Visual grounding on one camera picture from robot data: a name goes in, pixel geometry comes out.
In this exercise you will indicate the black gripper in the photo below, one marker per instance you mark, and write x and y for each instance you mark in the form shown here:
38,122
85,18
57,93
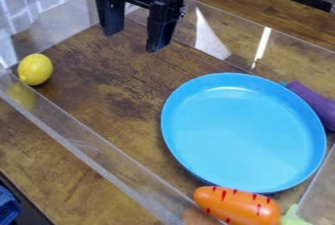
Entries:
162,19

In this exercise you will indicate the blue round plastic tray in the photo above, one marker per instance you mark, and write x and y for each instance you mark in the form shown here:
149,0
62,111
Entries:
243,132

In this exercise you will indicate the orange toy carrot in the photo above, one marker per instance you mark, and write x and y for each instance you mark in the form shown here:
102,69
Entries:
237,207

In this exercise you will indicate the yellow toy lemon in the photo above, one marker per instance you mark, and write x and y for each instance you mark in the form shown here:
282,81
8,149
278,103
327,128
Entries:
35,69

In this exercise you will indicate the purple toy eggplant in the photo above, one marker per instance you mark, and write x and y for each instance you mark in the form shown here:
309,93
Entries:
322,105

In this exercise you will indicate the blue object at corner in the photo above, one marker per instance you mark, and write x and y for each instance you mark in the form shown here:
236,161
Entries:
10,207

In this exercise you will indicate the clear acrylic enclosure wall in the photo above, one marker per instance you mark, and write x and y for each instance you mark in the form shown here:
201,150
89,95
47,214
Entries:
82,147

